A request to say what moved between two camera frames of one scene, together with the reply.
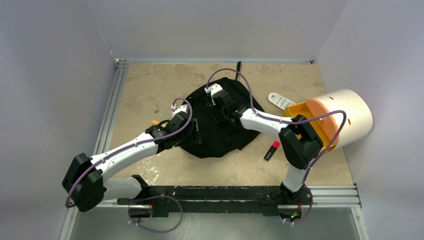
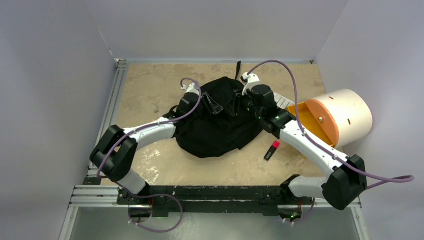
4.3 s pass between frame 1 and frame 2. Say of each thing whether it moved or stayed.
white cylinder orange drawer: stayed
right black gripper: moved
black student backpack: stayed
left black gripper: moved
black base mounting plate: stayed
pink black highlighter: stayed
